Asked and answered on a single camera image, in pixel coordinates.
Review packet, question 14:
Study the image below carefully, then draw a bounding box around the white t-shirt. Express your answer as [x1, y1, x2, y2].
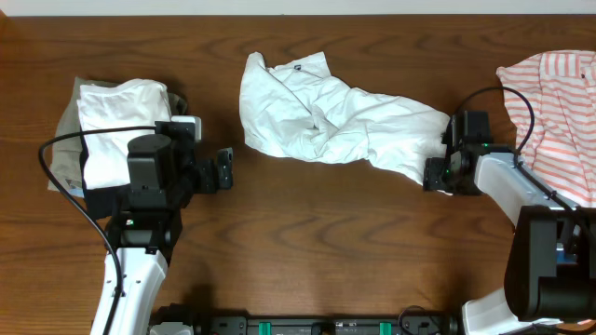
[239, 52, 449, 183]

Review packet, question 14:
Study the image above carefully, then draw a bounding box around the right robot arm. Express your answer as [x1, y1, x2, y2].
[423, 143, 595, 334]

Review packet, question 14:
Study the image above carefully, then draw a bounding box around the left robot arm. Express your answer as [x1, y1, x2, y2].
[91, 134, 233, 334]

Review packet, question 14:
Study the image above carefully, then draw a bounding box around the folded white shirt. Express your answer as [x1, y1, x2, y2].
[77, 79, 171, 190]

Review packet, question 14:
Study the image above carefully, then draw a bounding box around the folded black garment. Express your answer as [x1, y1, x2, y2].
[79, 136, 129, 220]

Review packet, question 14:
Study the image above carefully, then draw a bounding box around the light blue folded garment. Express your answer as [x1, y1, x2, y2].
[68, 187, 84, 198]

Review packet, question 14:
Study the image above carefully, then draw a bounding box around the red white striped shirt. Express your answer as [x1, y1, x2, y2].
[496, 50, 595, 208]

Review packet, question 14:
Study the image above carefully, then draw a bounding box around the folded olive garment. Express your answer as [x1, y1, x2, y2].
[47, 76, 189, 195]

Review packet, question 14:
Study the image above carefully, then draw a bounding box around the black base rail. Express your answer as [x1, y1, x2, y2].
[147, 304, 463, 335]

